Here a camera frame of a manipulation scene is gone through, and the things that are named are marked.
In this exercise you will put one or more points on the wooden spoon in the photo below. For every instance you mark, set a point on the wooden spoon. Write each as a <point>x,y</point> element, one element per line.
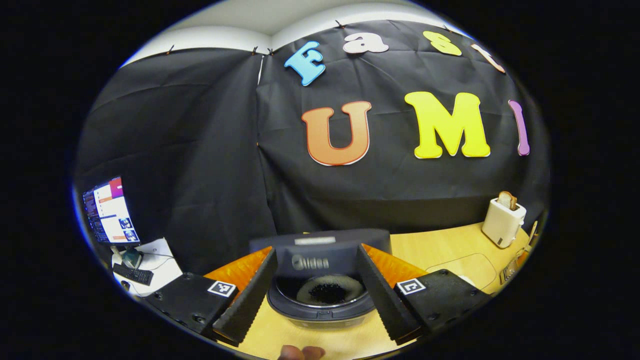
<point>533,232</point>

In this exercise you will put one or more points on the black and silver rice cooker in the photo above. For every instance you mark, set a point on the black and silver rice cooker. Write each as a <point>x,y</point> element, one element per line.
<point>345,250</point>

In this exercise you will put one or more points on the black keyboard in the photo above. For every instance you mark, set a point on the black keyboard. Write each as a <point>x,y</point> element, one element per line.
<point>132,274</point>

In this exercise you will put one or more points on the clear container of rice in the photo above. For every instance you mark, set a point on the clear container of rice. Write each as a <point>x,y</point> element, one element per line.
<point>465,272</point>

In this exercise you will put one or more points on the computer monitor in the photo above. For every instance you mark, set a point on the computer monitor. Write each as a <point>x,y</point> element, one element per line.
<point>111,212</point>

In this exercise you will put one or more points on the white side table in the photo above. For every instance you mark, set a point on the white side table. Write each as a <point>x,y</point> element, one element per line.
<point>162,267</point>

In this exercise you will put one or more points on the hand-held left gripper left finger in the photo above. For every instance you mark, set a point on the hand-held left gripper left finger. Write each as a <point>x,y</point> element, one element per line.
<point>250,300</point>

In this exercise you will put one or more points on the small white cup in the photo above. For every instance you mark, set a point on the small white cup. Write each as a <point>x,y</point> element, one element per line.
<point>116,256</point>

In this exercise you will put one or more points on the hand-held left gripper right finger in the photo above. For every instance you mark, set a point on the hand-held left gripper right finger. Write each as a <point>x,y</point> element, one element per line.
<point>380,295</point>

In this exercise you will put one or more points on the black backdrop cloth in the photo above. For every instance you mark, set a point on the black backdrop cloth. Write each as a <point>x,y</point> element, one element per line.
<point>200,150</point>

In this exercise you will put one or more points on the white toaster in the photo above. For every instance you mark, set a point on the white toaster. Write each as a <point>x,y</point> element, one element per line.
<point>502,225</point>

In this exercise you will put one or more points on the bread slice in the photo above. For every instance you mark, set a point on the bread slice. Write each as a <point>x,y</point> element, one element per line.
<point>503,201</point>
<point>514,202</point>

